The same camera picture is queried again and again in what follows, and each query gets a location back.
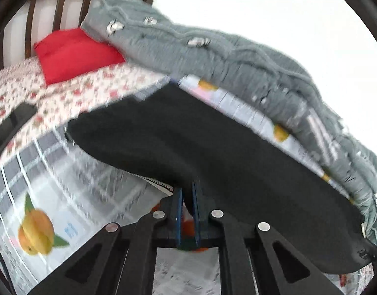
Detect black pants with white stripe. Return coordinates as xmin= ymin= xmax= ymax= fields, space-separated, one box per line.
xmin=67 ymin=84 xmax=377 ymax=274

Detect grey fruit-print bed cover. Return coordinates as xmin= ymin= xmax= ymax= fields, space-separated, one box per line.
xmin=0 ymin=78 xmax=374 ymax=294

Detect floral bed sheet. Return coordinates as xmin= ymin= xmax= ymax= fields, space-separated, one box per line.
xmin=0 ymin=57 xmax=164 ymax=168

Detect black rectangular object on bed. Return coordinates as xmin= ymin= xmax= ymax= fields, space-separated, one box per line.
xmin=0 ymin=102 xmax=38 ymax=157

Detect red pillow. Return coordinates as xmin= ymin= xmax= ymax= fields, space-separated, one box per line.
xmin=34 ymin=27 xmax=125 ymax=85

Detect grey quilted blanket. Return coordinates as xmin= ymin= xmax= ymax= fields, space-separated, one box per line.
xmin=81 ymin=0 xmax=377 ymax=244

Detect dark wooden headboard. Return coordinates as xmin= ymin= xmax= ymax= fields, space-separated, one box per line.
xmin=0 ymin=0 xmax=153 ymax=71

